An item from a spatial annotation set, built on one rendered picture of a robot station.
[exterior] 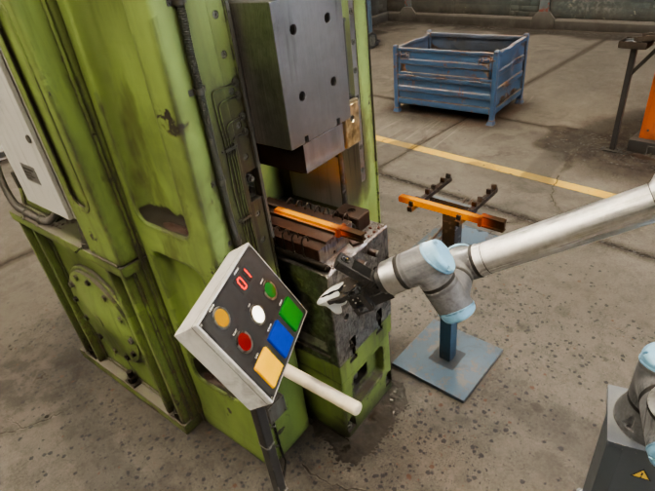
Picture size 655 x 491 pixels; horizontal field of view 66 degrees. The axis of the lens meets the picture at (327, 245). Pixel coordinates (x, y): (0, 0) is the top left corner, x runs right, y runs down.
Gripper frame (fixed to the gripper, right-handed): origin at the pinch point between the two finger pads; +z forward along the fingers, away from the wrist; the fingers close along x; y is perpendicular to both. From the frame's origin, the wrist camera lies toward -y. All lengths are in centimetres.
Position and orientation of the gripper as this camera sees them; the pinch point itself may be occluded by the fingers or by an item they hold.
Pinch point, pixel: (319, 299)
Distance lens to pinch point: 136.4
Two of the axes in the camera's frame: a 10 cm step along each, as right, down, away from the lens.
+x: 2.2, -5.6, 8.0
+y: 5.8, 7.4, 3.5
